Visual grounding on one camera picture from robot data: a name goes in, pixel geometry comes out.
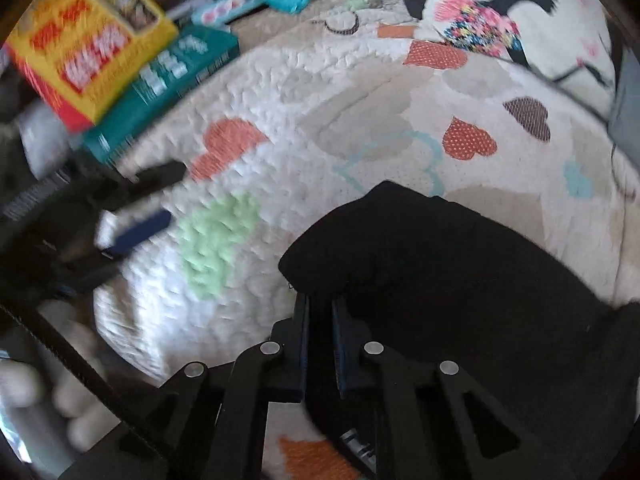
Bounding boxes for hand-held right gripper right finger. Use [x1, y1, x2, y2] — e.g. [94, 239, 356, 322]
[332, 297, 566, 480]

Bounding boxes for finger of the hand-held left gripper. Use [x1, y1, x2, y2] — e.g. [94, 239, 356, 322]
[131, 160, 187, 190]
[95, 209, 174, 261]

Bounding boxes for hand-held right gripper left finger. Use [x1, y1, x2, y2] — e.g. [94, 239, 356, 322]
[100, 292, 310, 480]

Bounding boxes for black pants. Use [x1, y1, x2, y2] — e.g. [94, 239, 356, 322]
[277, 180, 640, 480]

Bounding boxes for teal box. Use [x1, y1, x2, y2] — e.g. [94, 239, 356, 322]
[82, 25, 241, 167]

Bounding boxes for yellow and red box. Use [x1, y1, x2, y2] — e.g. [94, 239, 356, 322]
[7, 0, 180, 134]

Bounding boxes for white plush toy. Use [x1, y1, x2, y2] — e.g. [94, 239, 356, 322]
[0, 300, 118, 461]

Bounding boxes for heart print quilted blanket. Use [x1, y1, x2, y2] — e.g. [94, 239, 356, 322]
[92, 0, 632, 480]

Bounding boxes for floral print pillow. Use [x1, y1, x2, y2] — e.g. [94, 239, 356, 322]
[414, 0, 617, 122]

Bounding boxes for grey cloth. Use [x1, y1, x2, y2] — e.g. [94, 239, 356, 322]
[607, 55, 640, 161]

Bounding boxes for black strap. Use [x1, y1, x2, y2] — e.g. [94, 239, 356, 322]
[0, 302, 168, 463]

